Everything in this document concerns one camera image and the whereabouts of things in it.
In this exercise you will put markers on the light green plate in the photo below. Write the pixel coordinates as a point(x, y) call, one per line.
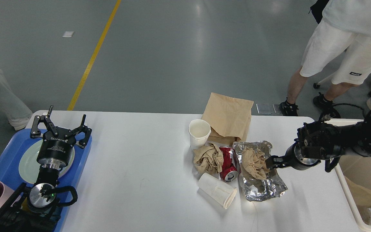
point(28, 166)

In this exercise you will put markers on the crushed red soda can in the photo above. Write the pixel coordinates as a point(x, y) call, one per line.
point(229, 171)

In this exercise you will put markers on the upright white paper cup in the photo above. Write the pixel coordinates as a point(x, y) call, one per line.
point(199, 131)

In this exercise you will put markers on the brown paper bag front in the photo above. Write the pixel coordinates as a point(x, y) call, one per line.
point(360, 194)

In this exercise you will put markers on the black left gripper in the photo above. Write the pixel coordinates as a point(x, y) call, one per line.
point(55, 149)

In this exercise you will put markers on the brown paper bag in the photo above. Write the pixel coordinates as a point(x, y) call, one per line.
point(228, 117)
point(360, 194)

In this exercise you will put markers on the metal floor plate right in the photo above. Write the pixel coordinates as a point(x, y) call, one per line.
point(276, 108)

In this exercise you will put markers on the brown napkin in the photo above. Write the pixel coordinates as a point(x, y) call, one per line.
point(208, 159)
point(254, 163)

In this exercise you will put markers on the aluminium foil tray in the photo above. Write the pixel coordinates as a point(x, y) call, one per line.
point(257, 189)

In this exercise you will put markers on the beige plastic bin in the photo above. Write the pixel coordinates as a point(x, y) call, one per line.
point(358, 170)

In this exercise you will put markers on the dark green mug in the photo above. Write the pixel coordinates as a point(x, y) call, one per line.
point(24, 206)

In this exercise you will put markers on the metal floor plate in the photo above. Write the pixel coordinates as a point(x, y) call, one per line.
point(276, 108)
point(264, 109)

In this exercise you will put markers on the yellow plate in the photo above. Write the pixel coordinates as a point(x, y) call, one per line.
point(66, 169)

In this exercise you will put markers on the person in white shirt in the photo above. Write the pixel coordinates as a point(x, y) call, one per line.
point(345, 27)

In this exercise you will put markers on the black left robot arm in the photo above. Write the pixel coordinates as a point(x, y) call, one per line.
point(43, 165)

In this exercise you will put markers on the lying white paper cup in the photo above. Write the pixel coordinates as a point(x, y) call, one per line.
point(220, 191)

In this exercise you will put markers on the white office chair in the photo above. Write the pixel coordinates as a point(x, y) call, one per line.
point(317, 85)

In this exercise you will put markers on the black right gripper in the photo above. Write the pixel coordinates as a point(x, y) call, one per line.
point(293, 158)

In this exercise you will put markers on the metal floor plate left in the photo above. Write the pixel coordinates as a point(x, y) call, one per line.
point(264, 109)

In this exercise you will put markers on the person in grey trousers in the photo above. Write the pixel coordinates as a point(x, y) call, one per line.
point(16, 111)

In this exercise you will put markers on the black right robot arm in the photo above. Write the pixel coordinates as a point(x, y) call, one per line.
point(319, 141)

